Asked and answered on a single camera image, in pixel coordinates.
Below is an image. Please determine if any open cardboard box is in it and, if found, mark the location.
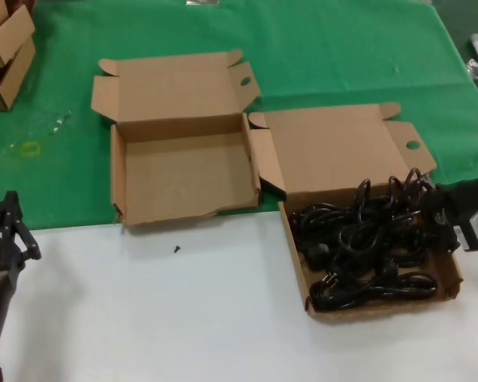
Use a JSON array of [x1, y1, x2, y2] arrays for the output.
[[248, 102, 464, 319]]

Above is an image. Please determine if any open cardboard box torn rim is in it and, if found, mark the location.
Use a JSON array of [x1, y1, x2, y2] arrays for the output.
[[90, 49, 263, 228]]

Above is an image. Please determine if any clear plastic scrap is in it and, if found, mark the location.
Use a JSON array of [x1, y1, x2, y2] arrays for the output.
[[49, 111, 73, 134]]

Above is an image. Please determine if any green table cloth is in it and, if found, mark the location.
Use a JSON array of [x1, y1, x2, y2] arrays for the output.
[[0, 0, 478, 236]]

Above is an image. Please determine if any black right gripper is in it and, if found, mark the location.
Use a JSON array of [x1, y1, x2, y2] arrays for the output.
[[421, 181, 478, 255]]

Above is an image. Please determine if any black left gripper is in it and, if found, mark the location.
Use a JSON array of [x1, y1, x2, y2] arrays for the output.
[[0, 190, 43, 279]]

